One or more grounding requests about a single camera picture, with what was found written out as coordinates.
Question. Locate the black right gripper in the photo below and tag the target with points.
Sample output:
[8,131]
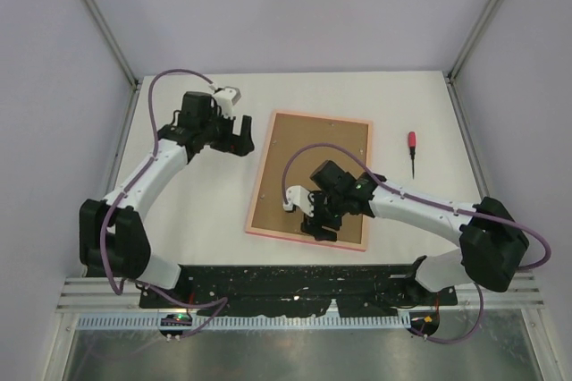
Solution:
[311,224]

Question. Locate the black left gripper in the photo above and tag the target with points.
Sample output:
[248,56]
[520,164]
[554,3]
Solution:
[236,144]

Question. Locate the pink picture frame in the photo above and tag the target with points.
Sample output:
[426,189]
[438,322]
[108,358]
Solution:
[296,144]

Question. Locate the red handled screwdriver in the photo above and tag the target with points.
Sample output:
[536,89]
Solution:
[412,150]

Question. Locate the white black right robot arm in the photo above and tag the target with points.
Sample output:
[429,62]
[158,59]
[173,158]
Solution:
[488,245]

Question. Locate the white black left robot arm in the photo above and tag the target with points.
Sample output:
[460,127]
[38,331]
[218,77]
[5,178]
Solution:
[112,233]

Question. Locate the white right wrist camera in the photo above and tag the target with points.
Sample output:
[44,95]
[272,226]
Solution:
[298,197]

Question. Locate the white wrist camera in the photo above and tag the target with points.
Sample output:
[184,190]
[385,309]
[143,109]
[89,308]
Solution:
[298,197]
[227,98]

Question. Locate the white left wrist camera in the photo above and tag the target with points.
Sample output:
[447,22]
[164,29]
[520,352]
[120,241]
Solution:
[227,98]

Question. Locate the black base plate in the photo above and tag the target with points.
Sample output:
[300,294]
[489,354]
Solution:
[297,291]

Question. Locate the white slotted cable duct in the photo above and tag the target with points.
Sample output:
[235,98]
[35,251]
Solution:
[173,321]

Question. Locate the left aluminium corner post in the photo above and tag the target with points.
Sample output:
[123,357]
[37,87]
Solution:
[98,18]

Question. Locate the aluminium corner post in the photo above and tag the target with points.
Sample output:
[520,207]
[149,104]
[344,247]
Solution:
[481,25]
[98,18]

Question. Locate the aluminium front rail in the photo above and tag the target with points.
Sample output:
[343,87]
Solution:
[95,295]

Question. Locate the right aluminium corner post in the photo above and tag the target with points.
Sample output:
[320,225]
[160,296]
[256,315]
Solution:
[481,25]

